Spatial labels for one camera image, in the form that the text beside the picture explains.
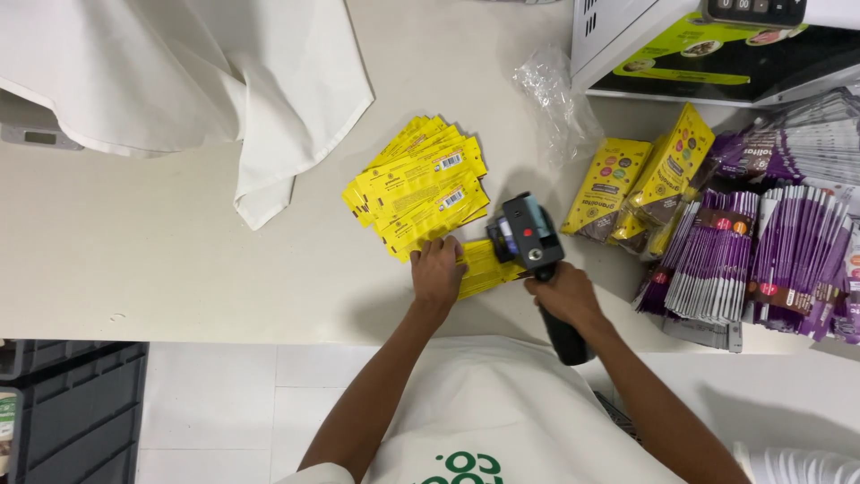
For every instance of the person's left hand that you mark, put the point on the person's left hand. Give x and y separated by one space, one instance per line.
437 272

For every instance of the black handheld label printer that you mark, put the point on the black handheld label printer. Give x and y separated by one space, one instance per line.
531 232

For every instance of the white machine with green panel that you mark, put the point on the white machine with green panel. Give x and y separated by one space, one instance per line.
712 60

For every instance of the small stack of yellow sachets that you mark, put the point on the small stack of yellow sachets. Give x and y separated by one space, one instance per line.
487 269

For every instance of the person's right fingers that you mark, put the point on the person's right fingers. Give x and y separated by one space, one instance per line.
539 290

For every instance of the clear plastic bag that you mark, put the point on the clear plastic bag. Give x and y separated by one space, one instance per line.
561 107

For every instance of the row of purple striped packets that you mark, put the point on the row of purple striped packets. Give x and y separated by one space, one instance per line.
803 262
712 259

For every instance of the heap of silver purple packets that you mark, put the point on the heap of silver purple packets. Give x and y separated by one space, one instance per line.
806 144

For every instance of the black digital timer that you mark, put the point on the black digital timer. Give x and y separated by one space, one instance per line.
752 10

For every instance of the person's white apron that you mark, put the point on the person's white apron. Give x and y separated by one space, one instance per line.
497 410

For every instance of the flat silver packets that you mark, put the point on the flat silver packets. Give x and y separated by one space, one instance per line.
705 333

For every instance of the white fabric bundle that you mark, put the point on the white fabric bundle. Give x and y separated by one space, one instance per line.
799 465

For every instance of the grey digital scale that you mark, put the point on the grey digital scale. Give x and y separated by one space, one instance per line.
37 131

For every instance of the fanned pile of yellow packets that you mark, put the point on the fanned pile of yellow packets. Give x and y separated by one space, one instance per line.
420 185

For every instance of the black plastic crate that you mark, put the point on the black plastic crate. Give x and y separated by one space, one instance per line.
80 417

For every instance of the yellow stand-up pouch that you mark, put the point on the yellow stand-up pouch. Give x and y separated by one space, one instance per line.
672 165
605 191

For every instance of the person's left fingers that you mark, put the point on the person's left fingers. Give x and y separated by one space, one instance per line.
437 246

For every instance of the person's right hand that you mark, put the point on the person's right hand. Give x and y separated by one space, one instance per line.
571 296

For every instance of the white cloth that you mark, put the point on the white cloth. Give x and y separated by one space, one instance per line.
201 74

